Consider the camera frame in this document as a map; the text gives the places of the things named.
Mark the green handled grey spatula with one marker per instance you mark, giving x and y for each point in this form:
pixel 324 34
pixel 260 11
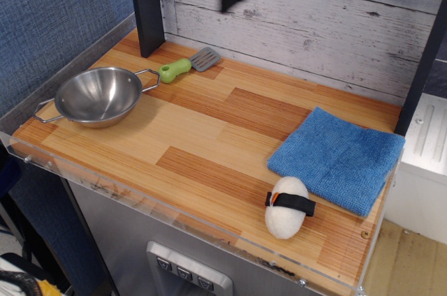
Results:
pixel 200 61

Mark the blue folded cloth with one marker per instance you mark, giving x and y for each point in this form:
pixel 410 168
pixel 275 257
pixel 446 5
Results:
pixel 338 161

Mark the white plush sushi toy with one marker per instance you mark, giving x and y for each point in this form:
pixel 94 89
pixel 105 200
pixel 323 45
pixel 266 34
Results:
pixel 287 206

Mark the clear acrylic edge guard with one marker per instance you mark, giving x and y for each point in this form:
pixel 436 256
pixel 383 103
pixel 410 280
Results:
pixel 215 192

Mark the stainless steel cabinet front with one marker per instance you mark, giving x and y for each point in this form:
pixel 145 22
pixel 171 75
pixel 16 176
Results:
pixel 122 223

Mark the white ribbed appliance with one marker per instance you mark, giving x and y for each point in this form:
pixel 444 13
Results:
pixel 417 199

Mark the silver button control panel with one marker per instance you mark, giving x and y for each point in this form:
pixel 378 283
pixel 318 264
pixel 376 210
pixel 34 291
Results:
pixel 177 274

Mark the yellow black object bottom-left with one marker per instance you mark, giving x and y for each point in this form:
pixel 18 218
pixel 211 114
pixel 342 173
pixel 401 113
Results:
pixel 22 283

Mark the steel two-handled bowl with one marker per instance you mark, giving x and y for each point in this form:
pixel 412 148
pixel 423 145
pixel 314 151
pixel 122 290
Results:
pixel 100 97

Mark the dark right vertical post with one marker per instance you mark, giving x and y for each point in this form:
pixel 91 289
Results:
pixel 420 78

